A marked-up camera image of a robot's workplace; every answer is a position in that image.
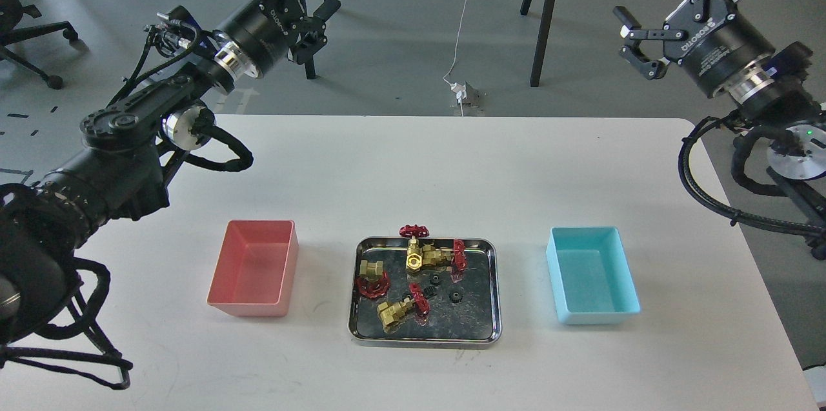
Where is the black office chair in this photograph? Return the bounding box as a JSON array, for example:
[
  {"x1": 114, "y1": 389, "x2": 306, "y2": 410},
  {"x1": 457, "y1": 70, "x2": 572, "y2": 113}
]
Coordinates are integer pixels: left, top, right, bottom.
[{"x1": 1, "y1": 0, "x2": 79, "y2": 90}]

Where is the brass valve side red handle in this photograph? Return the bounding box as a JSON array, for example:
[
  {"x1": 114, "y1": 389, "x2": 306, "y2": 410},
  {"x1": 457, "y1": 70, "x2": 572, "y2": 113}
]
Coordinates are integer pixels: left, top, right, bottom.
[{"x1": 422, "y1": 239, "x2": 467, "y2": 272}]

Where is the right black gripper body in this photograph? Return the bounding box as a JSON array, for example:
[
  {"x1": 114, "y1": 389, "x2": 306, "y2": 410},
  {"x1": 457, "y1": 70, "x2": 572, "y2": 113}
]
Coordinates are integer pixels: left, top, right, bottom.
[{"x1": 665, "y1": 0, "x2": 775, "y2": 97}]

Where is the pink plastic box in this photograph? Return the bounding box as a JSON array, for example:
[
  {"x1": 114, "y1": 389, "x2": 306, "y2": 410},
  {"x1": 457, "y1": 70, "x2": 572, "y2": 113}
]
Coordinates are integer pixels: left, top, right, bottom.
[{"x1": 206, "y1": 220, "x2": 300, "y2": 317}]

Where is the metal tray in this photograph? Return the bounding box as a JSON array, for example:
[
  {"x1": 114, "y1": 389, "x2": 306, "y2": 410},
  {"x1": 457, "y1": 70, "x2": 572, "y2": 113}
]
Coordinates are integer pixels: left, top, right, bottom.
[{"x1": 348, "y1": 236, "x2": 502, "y2": 348}]

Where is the white power adapter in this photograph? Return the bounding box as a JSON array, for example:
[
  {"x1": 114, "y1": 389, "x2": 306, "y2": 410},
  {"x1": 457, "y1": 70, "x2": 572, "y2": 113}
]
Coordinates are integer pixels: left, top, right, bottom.
[{"x1": 443, "y1": 77, "x2": 467, "y2": 105}]

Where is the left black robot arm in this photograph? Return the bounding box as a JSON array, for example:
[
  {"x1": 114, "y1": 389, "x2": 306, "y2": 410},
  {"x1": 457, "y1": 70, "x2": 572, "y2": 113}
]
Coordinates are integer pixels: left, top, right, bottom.
[{"x1": 1, "y1": 0, "x2": 341, "y2": 390}]

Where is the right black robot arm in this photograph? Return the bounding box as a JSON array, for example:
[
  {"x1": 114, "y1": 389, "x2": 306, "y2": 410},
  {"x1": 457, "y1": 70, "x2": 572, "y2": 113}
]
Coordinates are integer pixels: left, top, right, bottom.
[{"x1": 614, "y1": 0, "x2": 824, "y2": 260}]

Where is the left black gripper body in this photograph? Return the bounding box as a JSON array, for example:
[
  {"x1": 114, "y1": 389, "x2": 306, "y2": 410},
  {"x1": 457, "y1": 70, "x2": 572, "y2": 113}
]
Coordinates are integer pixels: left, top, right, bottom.
[{"x1": 215, "y1": 0, "x2": 300, "y2": 78}]

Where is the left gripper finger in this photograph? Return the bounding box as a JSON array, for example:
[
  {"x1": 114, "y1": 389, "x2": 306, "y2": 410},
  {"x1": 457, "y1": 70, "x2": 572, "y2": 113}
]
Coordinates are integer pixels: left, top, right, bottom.
[{"x1": 292, "y1": 0, "x2": 341, "y2": 65}]

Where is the blue plastic box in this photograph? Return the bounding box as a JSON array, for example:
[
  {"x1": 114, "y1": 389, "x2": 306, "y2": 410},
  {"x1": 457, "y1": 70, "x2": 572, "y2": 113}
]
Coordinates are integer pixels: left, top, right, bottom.
[{"x1": 546, "y1": 226, "x2": 642, "y2": 325}]

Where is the white cable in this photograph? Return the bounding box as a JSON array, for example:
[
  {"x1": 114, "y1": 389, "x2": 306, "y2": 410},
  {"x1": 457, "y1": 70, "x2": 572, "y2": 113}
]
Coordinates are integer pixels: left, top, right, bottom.
[{"x1": 443, "y1": 0, "x2": 478, "y2": 116}]

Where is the brass valve upright red handle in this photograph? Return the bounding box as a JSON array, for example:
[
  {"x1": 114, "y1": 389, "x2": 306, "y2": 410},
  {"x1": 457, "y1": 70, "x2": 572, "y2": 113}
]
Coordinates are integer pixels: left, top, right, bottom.
[{"x1": 399, "y1": 224, "x2": 430, "y2": 274}]

